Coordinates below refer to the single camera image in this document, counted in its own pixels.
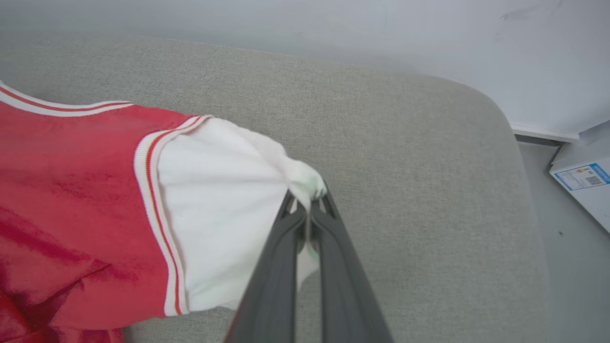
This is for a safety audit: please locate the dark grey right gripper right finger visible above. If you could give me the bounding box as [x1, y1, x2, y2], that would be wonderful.
[310, 190, 394, 343]

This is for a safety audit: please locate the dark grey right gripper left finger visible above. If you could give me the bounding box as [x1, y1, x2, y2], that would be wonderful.
[224, 190, 309, 343]

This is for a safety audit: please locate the red and white jersey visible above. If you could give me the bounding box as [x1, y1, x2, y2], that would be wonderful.
[0, 81, 329, 343]

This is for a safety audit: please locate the grey fabric sofa cushion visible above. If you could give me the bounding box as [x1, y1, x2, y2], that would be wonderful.
[0, 31, 551, 343]

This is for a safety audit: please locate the white baseboard strip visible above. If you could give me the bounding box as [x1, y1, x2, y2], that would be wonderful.
[510, 121, 580, 143]

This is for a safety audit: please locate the white box with blue label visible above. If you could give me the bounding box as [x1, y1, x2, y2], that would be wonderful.
[549, 120, 610, 234]

